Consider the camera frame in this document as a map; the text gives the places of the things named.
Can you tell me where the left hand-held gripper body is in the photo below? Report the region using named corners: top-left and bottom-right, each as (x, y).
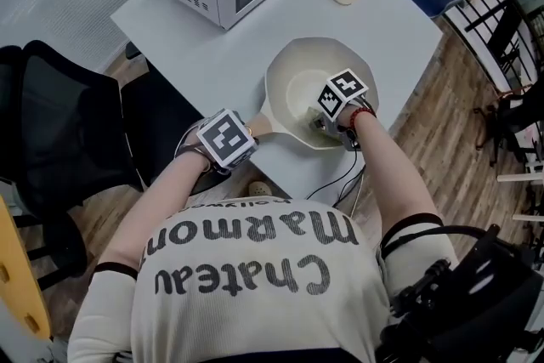
top-left (174, 109), bottom-right (261, 176)

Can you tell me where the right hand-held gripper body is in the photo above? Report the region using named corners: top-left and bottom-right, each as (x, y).
top-left (312, 67), bottom-right (370, 153)

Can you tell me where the cream frying pan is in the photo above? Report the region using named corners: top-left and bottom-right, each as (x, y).
top-left (243, 37), bottom-right (380, 150)

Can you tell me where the person's right forearm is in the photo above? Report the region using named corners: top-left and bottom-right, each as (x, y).
top-left (349, 113), bottom-right (444, 235)

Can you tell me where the person's left forearm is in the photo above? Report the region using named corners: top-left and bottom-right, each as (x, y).
top-left (96, 147), bottom-right (214, 274)

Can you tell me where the beige shoe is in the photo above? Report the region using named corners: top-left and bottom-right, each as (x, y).
top-left (247, 180), bottom-right (274, 198)

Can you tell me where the white printed t-shirt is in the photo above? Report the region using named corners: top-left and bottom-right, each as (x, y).
top-left (66, 194), bottom-right (461, 363)

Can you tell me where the black mesh office chair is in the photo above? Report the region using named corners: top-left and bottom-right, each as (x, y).
top-left (0, 39), bottom-right (206, 291)

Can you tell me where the black equipment pack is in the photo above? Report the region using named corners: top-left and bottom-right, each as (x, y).
top-left (375, 224), bottom-right (544, 363)

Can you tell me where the red bead bracelet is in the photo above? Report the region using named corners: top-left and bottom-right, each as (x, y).
top-left (348, 105), bottom-right (377, 131)

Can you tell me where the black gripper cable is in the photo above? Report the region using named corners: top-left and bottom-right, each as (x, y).
top-left (304, 147), bottom-right (367, 206)

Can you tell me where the white wooden frame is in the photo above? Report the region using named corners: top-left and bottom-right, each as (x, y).
top-left (496, 160), bottom-right (544, 227)

